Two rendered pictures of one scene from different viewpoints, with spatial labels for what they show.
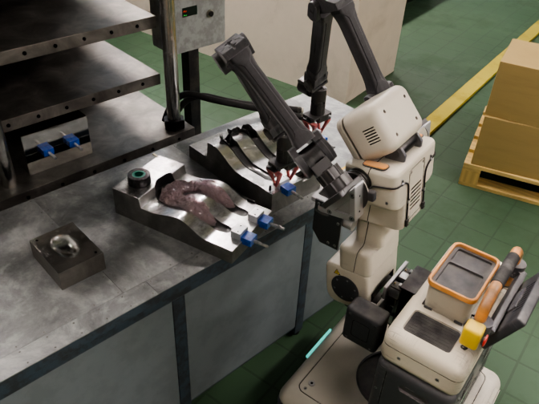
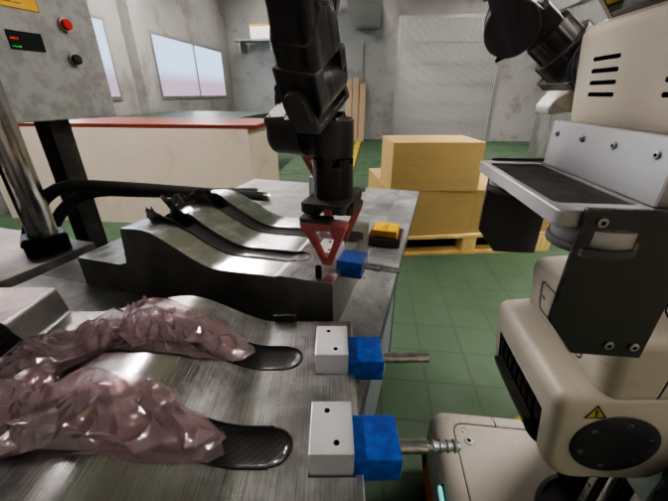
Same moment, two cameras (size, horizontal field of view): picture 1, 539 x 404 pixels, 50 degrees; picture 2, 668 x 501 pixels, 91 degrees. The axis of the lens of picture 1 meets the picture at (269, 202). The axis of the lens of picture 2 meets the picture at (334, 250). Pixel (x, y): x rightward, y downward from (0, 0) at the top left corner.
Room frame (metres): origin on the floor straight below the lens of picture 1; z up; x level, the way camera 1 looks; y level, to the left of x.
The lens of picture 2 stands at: (1.31, 0.18, 1.13)
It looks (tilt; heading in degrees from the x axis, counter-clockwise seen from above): 25 degrees down; 332
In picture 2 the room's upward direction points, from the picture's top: straight up
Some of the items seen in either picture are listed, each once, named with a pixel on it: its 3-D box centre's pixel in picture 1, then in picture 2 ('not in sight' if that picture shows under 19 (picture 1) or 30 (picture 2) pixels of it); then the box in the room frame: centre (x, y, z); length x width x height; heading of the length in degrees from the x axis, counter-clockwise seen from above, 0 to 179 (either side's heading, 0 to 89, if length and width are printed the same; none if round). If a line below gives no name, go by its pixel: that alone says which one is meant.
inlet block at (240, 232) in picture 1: (251, 240); (385, 446); (1.45, 0.05, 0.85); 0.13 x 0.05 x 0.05; 62
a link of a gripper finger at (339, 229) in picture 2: (278, 174); (329, 233); (1.71, -0.03, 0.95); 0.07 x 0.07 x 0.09; 44
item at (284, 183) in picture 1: (289, 190); (358, 264); (1.69, -0.07, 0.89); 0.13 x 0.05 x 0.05; 44
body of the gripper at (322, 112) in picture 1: (318, 108); not in sight; (2.01, -0.17, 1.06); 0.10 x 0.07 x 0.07; 135
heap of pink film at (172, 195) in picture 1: (194, 195); (104, 364); (1.62, 0.26, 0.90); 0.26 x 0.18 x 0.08; 62
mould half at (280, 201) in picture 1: (253, 158); (232, 242); (1.93, 0.07, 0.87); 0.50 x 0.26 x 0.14; 45
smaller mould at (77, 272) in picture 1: (67, 254); not in sight; (1.35, 0.63, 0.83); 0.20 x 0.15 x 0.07; 45
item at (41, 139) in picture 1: (30, 121); not in sight; (2.12, 1.02, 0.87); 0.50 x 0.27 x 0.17; 45
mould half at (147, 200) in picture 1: (192, 205); (108, 402); (1.62, 0.27, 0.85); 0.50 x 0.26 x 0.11; 62
